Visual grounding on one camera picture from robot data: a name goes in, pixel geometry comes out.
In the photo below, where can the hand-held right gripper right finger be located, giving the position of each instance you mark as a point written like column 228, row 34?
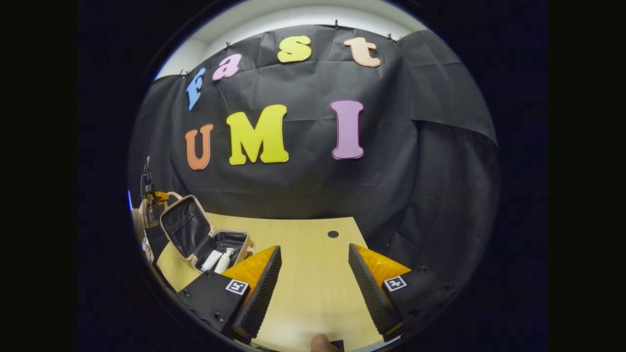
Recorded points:
column 374, row 298

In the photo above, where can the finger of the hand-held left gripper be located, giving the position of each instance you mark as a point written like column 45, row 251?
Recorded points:
column 161, row 196

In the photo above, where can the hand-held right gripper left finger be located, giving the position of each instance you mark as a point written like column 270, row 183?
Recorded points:
column 259, row 298

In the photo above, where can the pink suitcase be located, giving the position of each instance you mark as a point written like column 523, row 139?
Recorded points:
column 183, row 227

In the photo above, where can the white pump bottle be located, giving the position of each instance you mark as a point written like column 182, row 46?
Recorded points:
column 224, row 261

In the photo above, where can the white squeeze tube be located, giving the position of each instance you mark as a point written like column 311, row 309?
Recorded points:
column 211, row 260

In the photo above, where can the black backdrop cloth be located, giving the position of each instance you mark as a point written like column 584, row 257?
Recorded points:
column 303, row 190

